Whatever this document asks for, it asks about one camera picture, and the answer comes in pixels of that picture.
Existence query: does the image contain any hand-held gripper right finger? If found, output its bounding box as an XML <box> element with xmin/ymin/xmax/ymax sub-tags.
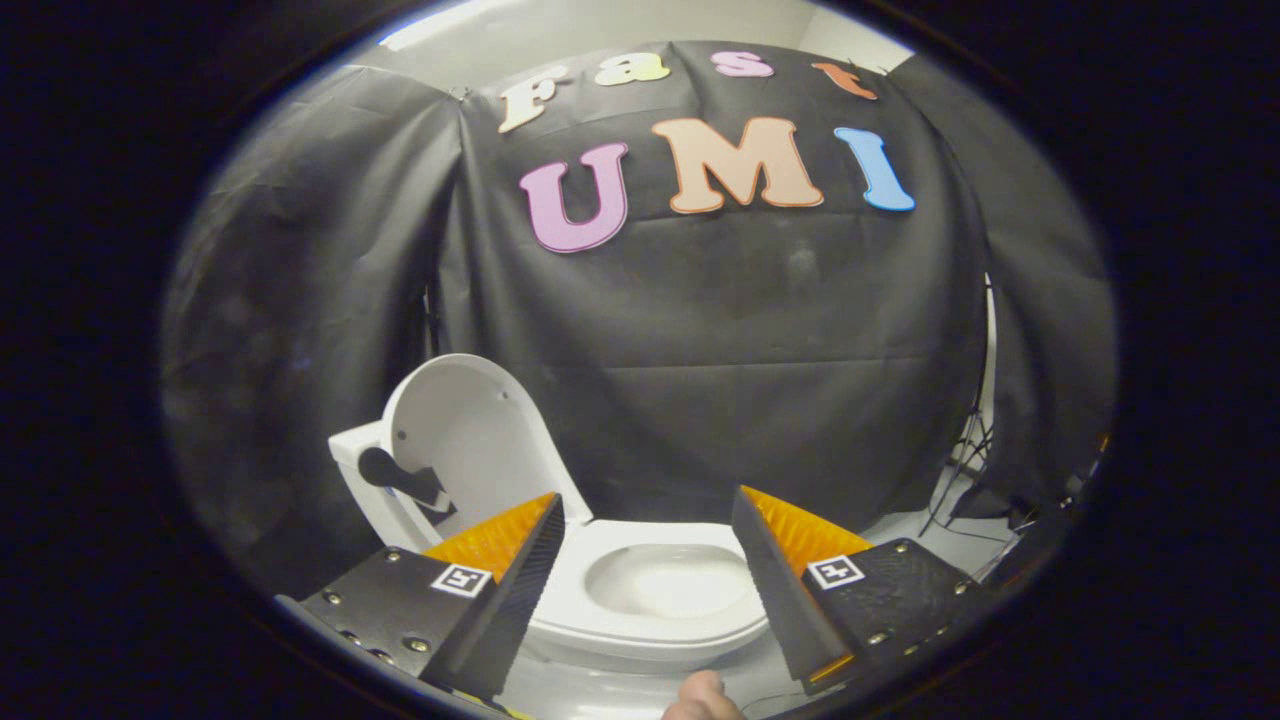
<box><xmin>731</xmin><ymin>486</ymin><xmax>988</xmax><ymax>694</ymax></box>

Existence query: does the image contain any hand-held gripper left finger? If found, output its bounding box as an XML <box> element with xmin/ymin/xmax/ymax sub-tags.
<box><xmin>298</xmin><ymin>492</ymin><xmax>567</xmax><ymax>702</ymax></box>

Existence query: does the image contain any white toilet lid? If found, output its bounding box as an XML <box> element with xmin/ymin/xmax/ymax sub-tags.
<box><xmin>380</xmin><ymin>353</ymin><xmax>567</xmax><ymax>531</ymax></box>

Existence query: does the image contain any white ceramic toilet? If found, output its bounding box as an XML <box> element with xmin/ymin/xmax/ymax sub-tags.
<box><xmin>328</xmin><ymin>420</ymin><xmax>771</xmax><ymax>673</ymax></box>

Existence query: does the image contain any black tripod stand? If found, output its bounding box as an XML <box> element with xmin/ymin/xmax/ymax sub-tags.
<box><xmin>920</xmin><ymin>280</ymin><xmax>997</xmax><ymax>536</ymax></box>

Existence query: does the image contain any black backdrop cloth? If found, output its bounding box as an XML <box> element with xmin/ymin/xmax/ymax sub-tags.
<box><xmin>160</xmin><ymin>40</ymin><xmax>1116</xmax><ymax>601</ymax></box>

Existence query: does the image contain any white toilet seat ring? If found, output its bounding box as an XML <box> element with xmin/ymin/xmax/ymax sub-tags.
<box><xmin>525</xmin><ymin>520</ymin><xmax>771</xmax><ymax>663</ymax></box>

